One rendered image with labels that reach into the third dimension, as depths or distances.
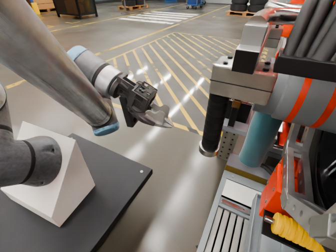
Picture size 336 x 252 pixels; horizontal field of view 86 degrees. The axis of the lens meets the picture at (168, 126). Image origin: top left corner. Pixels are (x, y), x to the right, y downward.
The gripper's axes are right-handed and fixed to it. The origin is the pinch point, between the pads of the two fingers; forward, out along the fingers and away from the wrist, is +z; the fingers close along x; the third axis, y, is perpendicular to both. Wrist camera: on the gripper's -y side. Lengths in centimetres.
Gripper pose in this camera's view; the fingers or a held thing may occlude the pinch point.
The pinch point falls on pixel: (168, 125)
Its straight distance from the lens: 57.1
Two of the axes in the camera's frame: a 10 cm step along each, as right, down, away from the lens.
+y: 3.9, -6.0, -6.9
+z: 8.3, 5.5, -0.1
